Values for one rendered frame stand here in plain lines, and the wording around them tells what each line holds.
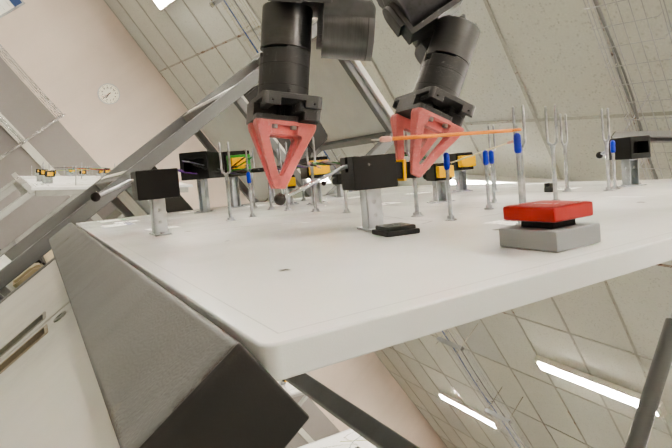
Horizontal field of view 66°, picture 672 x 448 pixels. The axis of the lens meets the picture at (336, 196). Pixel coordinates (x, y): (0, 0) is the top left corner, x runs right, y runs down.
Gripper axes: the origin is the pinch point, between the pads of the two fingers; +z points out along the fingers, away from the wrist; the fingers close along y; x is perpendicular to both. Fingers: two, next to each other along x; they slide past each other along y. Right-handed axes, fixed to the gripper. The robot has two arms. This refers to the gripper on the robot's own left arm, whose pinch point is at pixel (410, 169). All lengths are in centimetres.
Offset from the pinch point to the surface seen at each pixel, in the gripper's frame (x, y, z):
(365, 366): -486, 897, 228
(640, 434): -38.5, -9.4, 22.0
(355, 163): 8.0, -2.2, 2.3
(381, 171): 4.6, -2.2, 2.0
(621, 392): -431, 302, 55
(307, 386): -20, 57, 45
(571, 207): -1.4, -26.1, 3.1
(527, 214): 0.8, -24.1, 4.6
